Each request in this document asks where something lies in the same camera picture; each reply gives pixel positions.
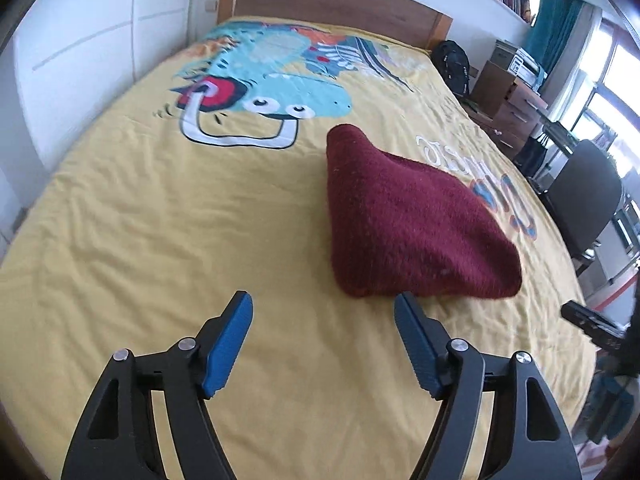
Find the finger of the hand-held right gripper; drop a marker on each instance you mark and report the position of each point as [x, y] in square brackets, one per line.
[587, 320]

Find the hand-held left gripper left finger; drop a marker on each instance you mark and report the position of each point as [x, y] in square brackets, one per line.
[227, 355]

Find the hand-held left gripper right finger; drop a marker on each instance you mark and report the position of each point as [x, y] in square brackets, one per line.
[417, 350]

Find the maroon knitted sweater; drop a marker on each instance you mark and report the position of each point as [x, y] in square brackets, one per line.
[410, 220]

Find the black office chair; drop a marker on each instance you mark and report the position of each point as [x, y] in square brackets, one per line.
[585, 195]

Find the yellow printed bed cover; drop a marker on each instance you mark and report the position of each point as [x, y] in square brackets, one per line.
[125, 235]

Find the wooden drawer cabinet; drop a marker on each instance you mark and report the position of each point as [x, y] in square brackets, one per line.
[517, 120]

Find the window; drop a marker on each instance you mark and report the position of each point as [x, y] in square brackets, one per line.
[617, 85]

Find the cardboard box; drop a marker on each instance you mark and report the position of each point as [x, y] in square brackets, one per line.
[492, 87]

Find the white printer on cabinet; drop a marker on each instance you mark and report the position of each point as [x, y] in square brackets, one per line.
[520, 62]

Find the black backpack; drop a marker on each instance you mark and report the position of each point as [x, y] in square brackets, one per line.
[450, 67]

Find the teal curtain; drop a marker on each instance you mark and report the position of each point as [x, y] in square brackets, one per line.
[555, 35]

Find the white wardrobe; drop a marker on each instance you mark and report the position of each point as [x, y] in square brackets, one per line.
[90, 35]

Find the wooden headboard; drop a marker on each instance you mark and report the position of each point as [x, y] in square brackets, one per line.
[340, 5]

